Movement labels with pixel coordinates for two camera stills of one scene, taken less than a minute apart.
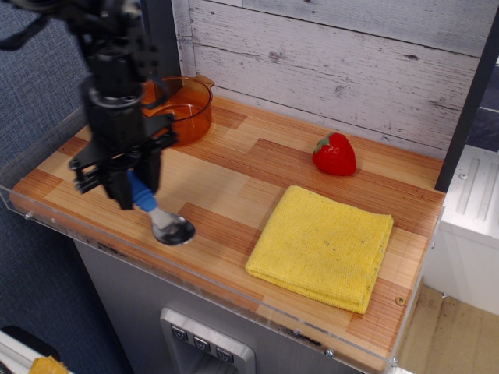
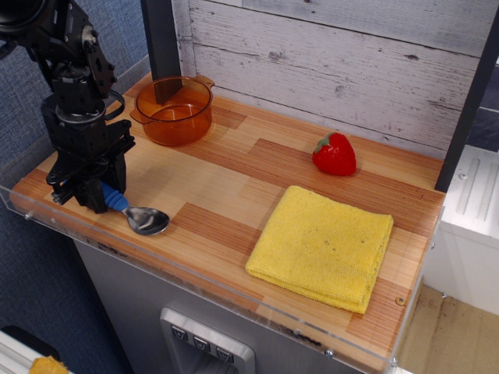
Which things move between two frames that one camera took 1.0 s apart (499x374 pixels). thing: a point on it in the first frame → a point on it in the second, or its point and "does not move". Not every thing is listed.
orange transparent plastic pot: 189,104 does not move
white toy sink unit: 463,262 does not move
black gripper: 121,133 → 86,146
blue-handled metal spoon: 169,228 → 145,220
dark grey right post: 465,123 does not move
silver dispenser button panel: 196,348 does not move
